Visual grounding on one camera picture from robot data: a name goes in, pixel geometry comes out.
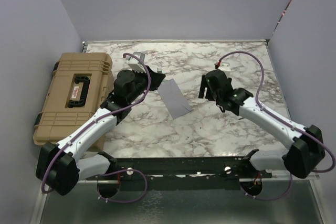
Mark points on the grey paper envelope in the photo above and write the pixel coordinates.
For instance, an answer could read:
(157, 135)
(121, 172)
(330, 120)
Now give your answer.
(173, 98)

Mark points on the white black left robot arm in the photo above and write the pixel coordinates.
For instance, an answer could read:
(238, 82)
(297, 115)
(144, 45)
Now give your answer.
(60, 166)

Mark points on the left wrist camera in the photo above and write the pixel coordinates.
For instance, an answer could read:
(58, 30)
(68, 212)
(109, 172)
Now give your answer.
(134, 64)

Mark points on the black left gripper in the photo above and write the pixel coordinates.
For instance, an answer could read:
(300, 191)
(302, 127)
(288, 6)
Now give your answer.
(156, 79)

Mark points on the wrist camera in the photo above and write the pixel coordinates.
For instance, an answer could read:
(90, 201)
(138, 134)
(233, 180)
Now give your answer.
(134, 64)
(224, 66)

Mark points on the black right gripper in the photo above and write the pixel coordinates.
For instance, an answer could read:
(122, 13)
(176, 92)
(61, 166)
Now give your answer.
(202, 89)

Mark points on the tan plastic tool case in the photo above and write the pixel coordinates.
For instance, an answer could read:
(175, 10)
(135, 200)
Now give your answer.
(80, 83)

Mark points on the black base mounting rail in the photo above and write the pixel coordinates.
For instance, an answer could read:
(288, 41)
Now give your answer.
(181, 173)

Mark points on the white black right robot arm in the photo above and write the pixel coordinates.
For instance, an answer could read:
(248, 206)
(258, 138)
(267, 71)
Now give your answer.
(302, 150)

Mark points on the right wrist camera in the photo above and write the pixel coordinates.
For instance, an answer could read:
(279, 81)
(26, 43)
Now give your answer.
(224, 66)

